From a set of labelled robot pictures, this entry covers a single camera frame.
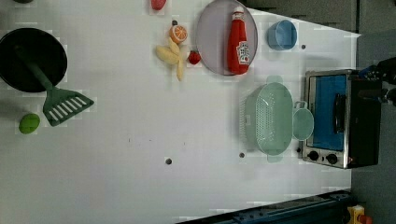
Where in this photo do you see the mint green plastic strainer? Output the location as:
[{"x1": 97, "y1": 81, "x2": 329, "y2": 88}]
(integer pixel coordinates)
[{"x1": 242, "y1": 76, "x2": 293, "y2": 163}]

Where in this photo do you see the small red toy strawberry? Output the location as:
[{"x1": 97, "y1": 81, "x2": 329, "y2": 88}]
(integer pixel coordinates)
[{"x1": 188, "y1": 50, "x2": 201, "y2": 64}]

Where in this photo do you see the toy peeled banana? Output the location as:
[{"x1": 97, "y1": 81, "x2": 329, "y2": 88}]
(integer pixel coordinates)
[{"x1": 155, "y1": 37, "x2": 186, "y2": 81}]

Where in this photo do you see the red ketchup bottle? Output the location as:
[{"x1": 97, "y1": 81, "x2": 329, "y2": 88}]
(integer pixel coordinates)
[{"x1": 227, "y1": 7, "x2": 250, "y2": 75}]

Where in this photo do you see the grey round plate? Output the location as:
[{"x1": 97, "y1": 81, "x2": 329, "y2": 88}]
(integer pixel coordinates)
[{"x1": 195, "y1": 0, "x2": 258, "y2": 76}]

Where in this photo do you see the toy orange slice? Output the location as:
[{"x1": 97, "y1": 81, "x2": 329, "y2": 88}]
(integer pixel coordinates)
[{"x1": 169, "y1": 25, "x2": 188, "y2": 44}]

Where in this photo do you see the mint green cup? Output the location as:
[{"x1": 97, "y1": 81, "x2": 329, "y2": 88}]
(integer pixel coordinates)
[{"x1": 292, "y1": 101, "x2": 314, "y2": 141}]

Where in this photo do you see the blue plastic bowl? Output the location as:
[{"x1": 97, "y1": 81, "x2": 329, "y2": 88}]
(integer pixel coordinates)
[{"x1": 266, "y1": 20, "x2": 297, "y2": 50}]

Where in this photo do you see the pink toy strawberry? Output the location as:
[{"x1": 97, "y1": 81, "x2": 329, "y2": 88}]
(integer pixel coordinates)
[{"x1": 150, "y1": 0, "x2": 166, "y2": 11}]

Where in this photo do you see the dark green slotted spatula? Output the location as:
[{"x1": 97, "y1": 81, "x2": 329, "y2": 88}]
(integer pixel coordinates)
[{"x1": 14, "y1": 46, "x2": 94, "y2": 127}]

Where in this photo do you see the black toaster oven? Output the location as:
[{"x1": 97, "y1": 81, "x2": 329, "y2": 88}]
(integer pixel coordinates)
[{"x1": 302, "y1": 69, "x2": 382, "y2": 169}]

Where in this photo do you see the black round pan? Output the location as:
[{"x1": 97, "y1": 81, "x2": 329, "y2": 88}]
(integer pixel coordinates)
[{"x1": 0, "y1": 28, "x2": 67, "y2": 92}]

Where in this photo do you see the green toy lime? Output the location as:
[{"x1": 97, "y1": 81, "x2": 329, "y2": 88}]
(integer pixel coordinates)
[{"x1": 19, "y1": 114, "x2": 40, "y2": 134}]

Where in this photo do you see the yellow and red clamp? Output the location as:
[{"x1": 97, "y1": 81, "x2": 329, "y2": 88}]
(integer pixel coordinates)
[{"x1": 347, "y1": 205, "x2": 373, "y2": 224}]

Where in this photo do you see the dark object at table edge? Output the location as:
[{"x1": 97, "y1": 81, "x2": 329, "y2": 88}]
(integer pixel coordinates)
[{"x1": 13, "y1": 0, "x2": 34, "y2": 4}]

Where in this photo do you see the blue metal frame rail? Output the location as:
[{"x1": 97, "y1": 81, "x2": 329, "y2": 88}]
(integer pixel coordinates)
[{"x1": 178, "y1": 190, "x2": 357, "y2": 224}]

